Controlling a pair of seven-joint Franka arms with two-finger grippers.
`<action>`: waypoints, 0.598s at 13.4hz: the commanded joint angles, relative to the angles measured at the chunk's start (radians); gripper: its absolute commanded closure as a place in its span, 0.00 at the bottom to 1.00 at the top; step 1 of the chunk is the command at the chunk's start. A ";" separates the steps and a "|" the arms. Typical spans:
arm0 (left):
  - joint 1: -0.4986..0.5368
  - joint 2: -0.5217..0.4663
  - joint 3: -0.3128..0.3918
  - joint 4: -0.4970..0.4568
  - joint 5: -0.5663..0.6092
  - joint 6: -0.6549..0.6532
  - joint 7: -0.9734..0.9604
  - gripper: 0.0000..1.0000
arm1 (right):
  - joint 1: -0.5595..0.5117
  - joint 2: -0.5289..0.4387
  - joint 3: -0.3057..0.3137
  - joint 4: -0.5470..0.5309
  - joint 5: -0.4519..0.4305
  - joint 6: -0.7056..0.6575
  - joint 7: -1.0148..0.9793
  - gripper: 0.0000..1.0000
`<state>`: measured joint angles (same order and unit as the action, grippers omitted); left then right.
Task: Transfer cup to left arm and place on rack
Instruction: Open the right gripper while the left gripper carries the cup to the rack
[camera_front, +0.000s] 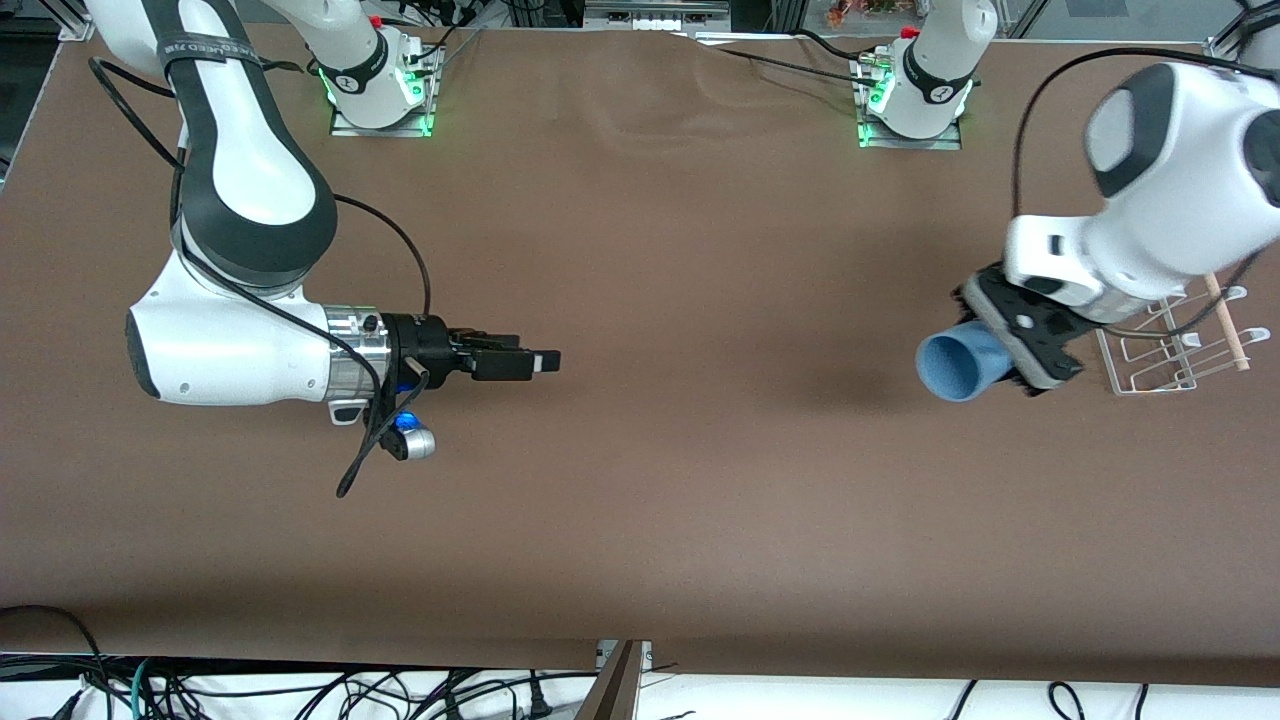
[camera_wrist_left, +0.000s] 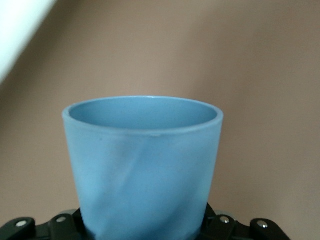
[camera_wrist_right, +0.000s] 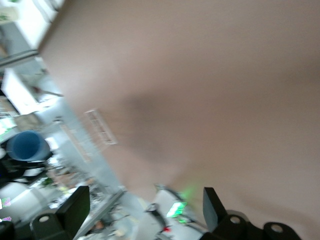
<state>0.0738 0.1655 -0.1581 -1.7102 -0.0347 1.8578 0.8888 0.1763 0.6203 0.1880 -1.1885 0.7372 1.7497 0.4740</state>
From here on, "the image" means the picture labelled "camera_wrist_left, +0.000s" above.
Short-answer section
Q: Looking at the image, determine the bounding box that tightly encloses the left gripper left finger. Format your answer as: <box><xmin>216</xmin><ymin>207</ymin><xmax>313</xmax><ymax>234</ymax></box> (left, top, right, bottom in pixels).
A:
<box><xmin>34</xmin><ymin>208</ymin><xmax>96</xmax><ymax>240</ymax></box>

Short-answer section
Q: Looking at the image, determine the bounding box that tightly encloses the brown table cover sheet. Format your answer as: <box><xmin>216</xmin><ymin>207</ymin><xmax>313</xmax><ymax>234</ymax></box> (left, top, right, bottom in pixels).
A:
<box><xmin>0</xmin><ymin>0</ymin><xmax>320</xmax><ymax>240</ymax></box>

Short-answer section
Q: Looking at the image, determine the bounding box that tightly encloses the blue plastic cup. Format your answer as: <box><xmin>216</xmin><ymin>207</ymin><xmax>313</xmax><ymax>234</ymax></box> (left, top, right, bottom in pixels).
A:
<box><xmin>61</xmin><ymin>95</ymin><xmax>224</xmax><ymax>240</ymax></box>

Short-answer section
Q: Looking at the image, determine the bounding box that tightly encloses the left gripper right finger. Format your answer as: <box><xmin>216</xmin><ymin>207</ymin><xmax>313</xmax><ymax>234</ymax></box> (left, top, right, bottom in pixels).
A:
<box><xmin>196</xmin><ymin>203</ymin><xmax>254</xmax><ymax>240</ymax></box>

